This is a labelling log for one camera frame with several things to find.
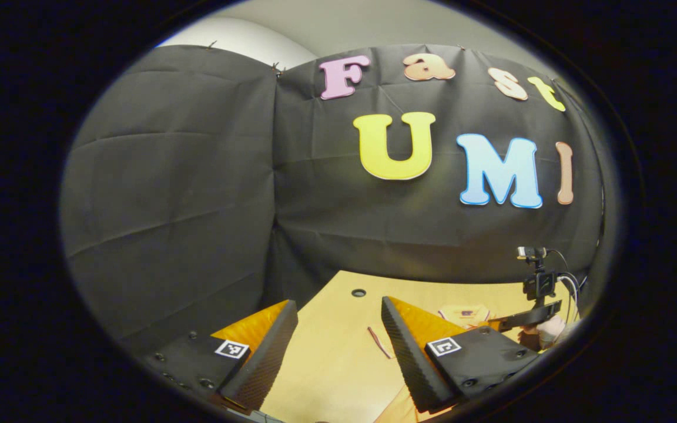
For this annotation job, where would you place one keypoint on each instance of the black backdrop cloth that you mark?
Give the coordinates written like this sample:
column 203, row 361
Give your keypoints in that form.
column 197, row 205

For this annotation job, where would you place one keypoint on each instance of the orange T-shirt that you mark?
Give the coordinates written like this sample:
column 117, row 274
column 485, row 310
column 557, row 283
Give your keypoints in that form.
column 465, row 314

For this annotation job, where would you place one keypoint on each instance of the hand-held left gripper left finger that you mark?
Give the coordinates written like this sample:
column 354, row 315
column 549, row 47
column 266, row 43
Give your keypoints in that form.
column 271, row 358

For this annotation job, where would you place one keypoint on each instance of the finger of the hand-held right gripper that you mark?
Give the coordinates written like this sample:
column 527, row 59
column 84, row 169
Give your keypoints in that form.
column 529, row 319

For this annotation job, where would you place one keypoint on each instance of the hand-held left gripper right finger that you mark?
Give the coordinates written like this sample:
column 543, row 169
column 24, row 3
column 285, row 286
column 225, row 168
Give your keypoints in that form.
column 406, row 358

